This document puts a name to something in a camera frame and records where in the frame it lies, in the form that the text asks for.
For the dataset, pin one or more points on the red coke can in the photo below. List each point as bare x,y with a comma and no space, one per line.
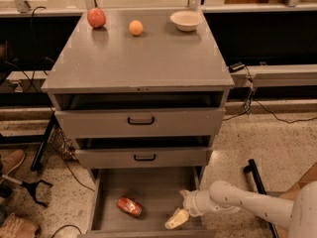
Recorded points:
129,206

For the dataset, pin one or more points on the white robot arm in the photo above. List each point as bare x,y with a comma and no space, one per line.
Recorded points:
231,199

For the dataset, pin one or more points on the black table leg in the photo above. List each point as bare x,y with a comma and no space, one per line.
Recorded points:
36,164

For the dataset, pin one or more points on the tan shoe upper left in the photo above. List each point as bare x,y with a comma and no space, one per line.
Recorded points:
11,161

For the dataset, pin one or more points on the orange fruit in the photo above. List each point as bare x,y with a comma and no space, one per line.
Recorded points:
136,28

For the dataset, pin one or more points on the grey middle drawer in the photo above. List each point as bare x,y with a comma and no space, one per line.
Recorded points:
143,158

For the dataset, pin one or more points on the grey bottom drawer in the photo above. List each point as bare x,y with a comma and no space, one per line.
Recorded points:
156,190

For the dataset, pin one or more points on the black grabber tool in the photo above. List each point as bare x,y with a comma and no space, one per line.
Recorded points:
31,187

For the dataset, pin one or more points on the red apple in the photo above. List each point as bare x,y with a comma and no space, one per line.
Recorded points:
96,18

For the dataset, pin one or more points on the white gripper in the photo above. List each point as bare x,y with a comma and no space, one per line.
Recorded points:
191,202

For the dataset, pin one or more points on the tan shoe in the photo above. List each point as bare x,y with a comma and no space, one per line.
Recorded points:
11,161
17,227

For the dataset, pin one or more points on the cardboard box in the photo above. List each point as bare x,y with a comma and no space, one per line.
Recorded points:
307,179

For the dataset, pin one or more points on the black power adapter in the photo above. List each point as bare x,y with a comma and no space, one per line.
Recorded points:
236,67

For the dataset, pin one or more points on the grey drawer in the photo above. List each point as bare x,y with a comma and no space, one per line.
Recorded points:
156,190
143,158
140,123

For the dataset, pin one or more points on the grey drawer cabinet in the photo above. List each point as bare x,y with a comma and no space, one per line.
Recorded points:
162,68

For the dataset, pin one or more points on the tan shoe lower left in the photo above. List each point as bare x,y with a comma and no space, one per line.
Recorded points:
17,227

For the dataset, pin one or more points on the black metal bar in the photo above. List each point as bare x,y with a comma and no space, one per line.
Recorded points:
252,168

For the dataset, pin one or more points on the white paper bowl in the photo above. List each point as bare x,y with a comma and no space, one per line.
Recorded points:
186,21

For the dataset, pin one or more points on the grey top drawer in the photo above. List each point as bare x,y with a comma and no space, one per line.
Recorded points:
140,123

